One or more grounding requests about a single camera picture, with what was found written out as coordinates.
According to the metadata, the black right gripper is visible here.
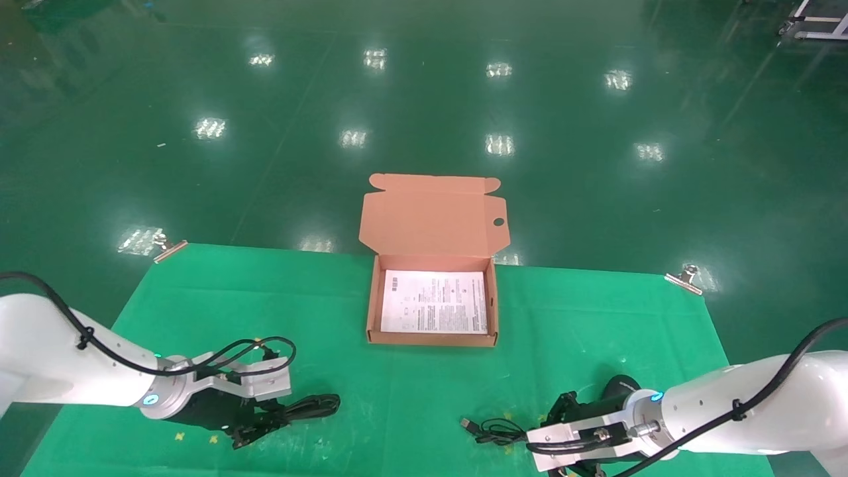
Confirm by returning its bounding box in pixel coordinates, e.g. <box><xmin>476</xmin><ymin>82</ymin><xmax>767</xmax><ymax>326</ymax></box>
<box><xmin>539</xmin><ymin>374</ymin><xmax>643</xmax><ymax>477</ymax></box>

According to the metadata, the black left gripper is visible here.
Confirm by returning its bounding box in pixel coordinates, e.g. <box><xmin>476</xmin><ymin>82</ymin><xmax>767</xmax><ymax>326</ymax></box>
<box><xmin>179</xmin><ymin>388</ymin><xmax>290</xmax><ymax>451</ymax></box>

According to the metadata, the black data cable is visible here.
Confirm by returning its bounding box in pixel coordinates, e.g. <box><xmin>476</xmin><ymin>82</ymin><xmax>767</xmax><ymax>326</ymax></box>
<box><xmin>281</xmin><ymin>394</ymin><xmax>341</xmax><ymax>425</ymax></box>

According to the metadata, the black wired mouse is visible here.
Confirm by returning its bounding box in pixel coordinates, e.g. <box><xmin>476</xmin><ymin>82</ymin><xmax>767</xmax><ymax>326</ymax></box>
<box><xmin>460</xmin><ymin>415</ymin><xmax>535</xmax><ymax>447</ymax></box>

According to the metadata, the brown cardboard box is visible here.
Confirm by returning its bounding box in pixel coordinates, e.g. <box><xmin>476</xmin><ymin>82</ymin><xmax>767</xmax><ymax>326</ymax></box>
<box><xmin>358</xmin><ymin>173</ymin><xmax>511</xmax><ymax>348</ymax></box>

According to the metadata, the green table cloth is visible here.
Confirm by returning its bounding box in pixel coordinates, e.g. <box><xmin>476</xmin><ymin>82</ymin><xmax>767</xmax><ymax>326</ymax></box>
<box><xmin>20</xmin><ymin>242</ymin><xmax>776</xmax><ymax>477</ymax></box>

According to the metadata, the white printed paper sheet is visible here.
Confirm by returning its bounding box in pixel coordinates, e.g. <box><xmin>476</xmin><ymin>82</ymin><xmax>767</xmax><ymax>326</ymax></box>
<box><xmin>380</xmin><ymin>270</ymin><xmax>490</xmax><ymax>335</ymax></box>

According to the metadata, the metal spring clamp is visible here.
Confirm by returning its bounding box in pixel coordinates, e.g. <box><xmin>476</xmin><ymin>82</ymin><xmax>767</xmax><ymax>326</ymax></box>
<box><xmin>153</xmin><ymin>230</ymin><xmax>189</xmax><ymax>264</ymax></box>
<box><xmin>664</xmin><ymin>264</ymin><xmax>704</xmax><ymax>296</ymax></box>

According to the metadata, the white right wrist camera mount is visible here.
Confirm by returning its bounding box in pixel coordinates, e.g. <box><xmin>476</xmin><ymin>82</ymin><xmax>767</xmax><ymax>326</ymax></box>
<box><xmin>527</xmin><ymin>409</ymin><xmax>647</xmax><ymax>473</ymax></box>

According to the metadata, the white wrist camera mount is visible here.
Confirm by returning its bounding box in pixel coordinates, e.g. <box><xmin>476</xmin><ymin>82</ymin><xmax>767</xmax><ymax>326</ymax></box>
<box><xmin>191</xmin><ymin>357</ymin><xmax>294</xmax><ymax>403</ymax></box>
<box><xmin>527</xmin><ymin>409</ymin><xmax>647</xmax><ymax>473</ymax></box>

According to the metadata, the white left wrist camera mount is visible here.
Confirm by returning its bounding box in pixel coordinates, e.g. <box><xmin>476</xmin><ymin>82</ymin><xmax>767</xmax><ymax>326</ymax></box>
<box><xmin>191</xmin><ymin>357</ymin><xmax>294</xmax><ymax>403</ymax></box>

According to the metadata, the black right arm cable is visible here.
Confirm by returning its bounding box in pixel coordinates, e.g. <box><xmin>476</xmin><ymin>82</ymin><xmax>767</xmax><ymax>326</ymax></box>
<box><xmin>527</xmin><ymin>318</ymin><xmax>848</xmax><ymax>477</ymax></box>

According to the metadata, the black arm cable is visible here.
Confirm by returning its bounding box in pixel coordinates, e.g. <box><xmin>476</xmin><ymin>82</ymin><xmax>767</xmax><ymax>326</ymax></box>
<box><xmin>0</xmin><ymin>271</ymin><xmax>297</xmax><ymax>389</ymax></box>
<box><xmin>527</xmin><ymin>318</ymin><xmax>848</xmax><ymax>477</ymax></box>

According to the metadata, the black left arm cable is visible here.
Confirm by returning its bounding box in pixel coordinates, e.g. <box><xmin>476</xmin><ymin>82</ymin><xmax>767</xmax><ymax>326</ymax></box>
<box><xmin>0</xmin><ymin>271</ymin><xmax>297</xmax><ymax>389</ymax></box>

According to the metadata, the white table foot frame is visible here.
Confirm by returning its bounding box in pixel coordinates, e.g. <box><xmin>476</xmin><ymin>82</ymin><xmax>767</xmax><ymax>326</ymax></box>
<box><xmin>778</xmin><ymin>0</ymin><xmax>848</xmax><ymax>42</ymax></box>

